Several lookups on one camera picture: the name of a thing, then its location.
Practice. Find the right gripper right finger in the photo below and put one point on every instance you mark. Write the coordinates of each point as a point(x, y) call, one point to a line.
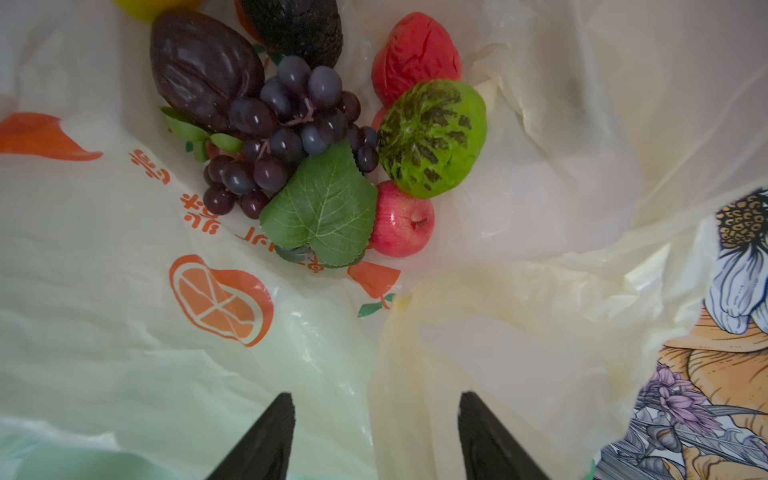
point(489, 450)

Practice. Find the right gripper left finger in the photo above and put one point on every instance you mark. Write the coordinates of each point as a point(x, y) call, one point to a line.
point(263, 453)

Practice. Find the translucent cream plastic bag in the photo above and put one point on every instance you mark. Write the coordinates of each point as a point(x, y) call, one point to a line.
point(583, 239)

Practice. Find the red pink apple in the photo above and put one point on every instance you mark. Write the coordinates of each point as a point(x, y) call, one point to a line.
point(403, 225)

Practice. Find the purple grape bunch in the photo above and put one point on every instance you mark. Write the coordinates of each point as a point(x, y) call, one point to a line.
point(298, 166)

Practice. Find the green bumpy fruit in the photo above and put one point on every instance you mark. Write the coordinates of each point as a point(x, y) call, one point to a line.
point(430, 139)

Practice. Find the red strawberry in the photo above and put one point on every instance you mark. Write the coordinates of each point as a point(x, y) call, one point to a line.
point(418, 49)

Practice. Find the dark avocado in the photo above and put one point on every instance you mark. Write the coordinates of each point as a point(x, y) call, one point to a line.
point(309, 29)

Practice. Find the light green plate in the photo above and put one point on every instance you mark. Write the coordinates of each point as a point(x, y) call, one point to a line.
point(24, 457)

